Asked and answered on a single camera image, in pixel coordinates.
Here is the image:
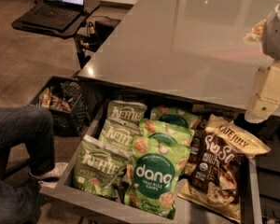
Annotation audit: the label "rear green Dang bag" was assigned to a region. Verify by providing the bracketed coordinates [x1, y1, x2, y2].
[150, 105, 202, 129]

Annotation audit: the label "middle green Dang bag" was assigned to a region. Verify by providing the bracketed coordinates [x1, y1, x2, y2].
[139, 119, 195, 147]

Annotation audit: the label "black laptop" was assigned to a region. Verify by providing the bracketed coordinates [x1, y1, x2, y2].
[21, 0, 85, 31]

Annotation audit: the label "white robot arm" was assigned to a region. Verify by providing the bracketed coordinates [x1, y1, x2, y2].
[243, 2, 280, 123]

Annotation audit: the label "brown rear chip bag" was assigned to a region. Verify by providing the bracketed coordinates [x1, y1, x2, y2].
[185, 115, 208, 175]

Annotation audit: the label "brown chip bag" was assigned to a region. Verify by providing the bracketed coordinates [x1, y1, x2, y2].
[178, 115, 271, 222]
[185, 115, 208, 175]

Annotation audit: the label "brown front chip bag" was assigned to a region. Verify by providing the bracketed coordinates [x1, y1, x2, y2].
[178, 115, 271, 222]

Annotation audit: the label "grey lower cabinet drawers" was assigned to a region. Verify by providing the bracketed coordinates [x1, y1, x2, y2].
[257, 119, 280, 224]

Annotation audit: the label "snacks in crate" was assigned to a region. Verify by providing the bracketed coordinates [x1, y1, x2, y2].
[38, 88, 74, 112]

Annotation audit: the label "grey open top drawer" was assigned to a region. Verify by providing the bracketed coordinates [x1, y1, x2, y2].
[39, 91, 263, 224]

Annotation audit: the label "front green Kettle bag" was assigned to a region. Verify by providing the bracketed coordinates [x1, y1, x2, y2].
[73, 135, 128, 199]

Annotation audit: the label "black laptop stand table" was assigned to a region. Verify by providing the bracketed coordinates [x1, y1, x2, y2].
[11, 0, 100, 68]

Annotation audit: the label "green dang bag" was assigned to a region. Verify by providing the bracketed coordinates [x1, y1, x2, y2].
[150, 105, 202, 129]
[124, 136, 190, 219]
[139, 119, 195, 147]

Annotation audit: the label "white sneaker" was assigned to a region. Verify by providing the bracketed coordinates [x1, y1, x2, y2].
[29, 162, 68, 181]

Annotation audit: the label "rear green Kettle bag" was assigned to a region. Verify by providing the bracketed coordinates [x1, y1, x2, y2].
[107, 100, 147, 124]

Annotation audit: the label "middle green Kettle bag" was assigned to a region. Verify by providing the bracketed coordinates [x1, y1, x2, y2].
[99, 118, 141, 155]

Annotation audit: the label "person leg in jeans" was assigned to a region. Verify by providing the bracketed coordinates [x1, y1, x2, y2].
[0, 106, 55, 176]

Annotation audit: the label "green kettle bag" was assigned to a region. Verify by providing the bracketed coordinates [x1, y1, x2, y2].
[99, 118, 141, 155]
[73, 135, 128, 199]
[107, 100, 147, 124]

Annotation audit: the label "front green Dang bag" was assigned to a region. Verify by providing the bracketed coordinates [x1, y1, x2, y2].
[124, 136, 190, 219]

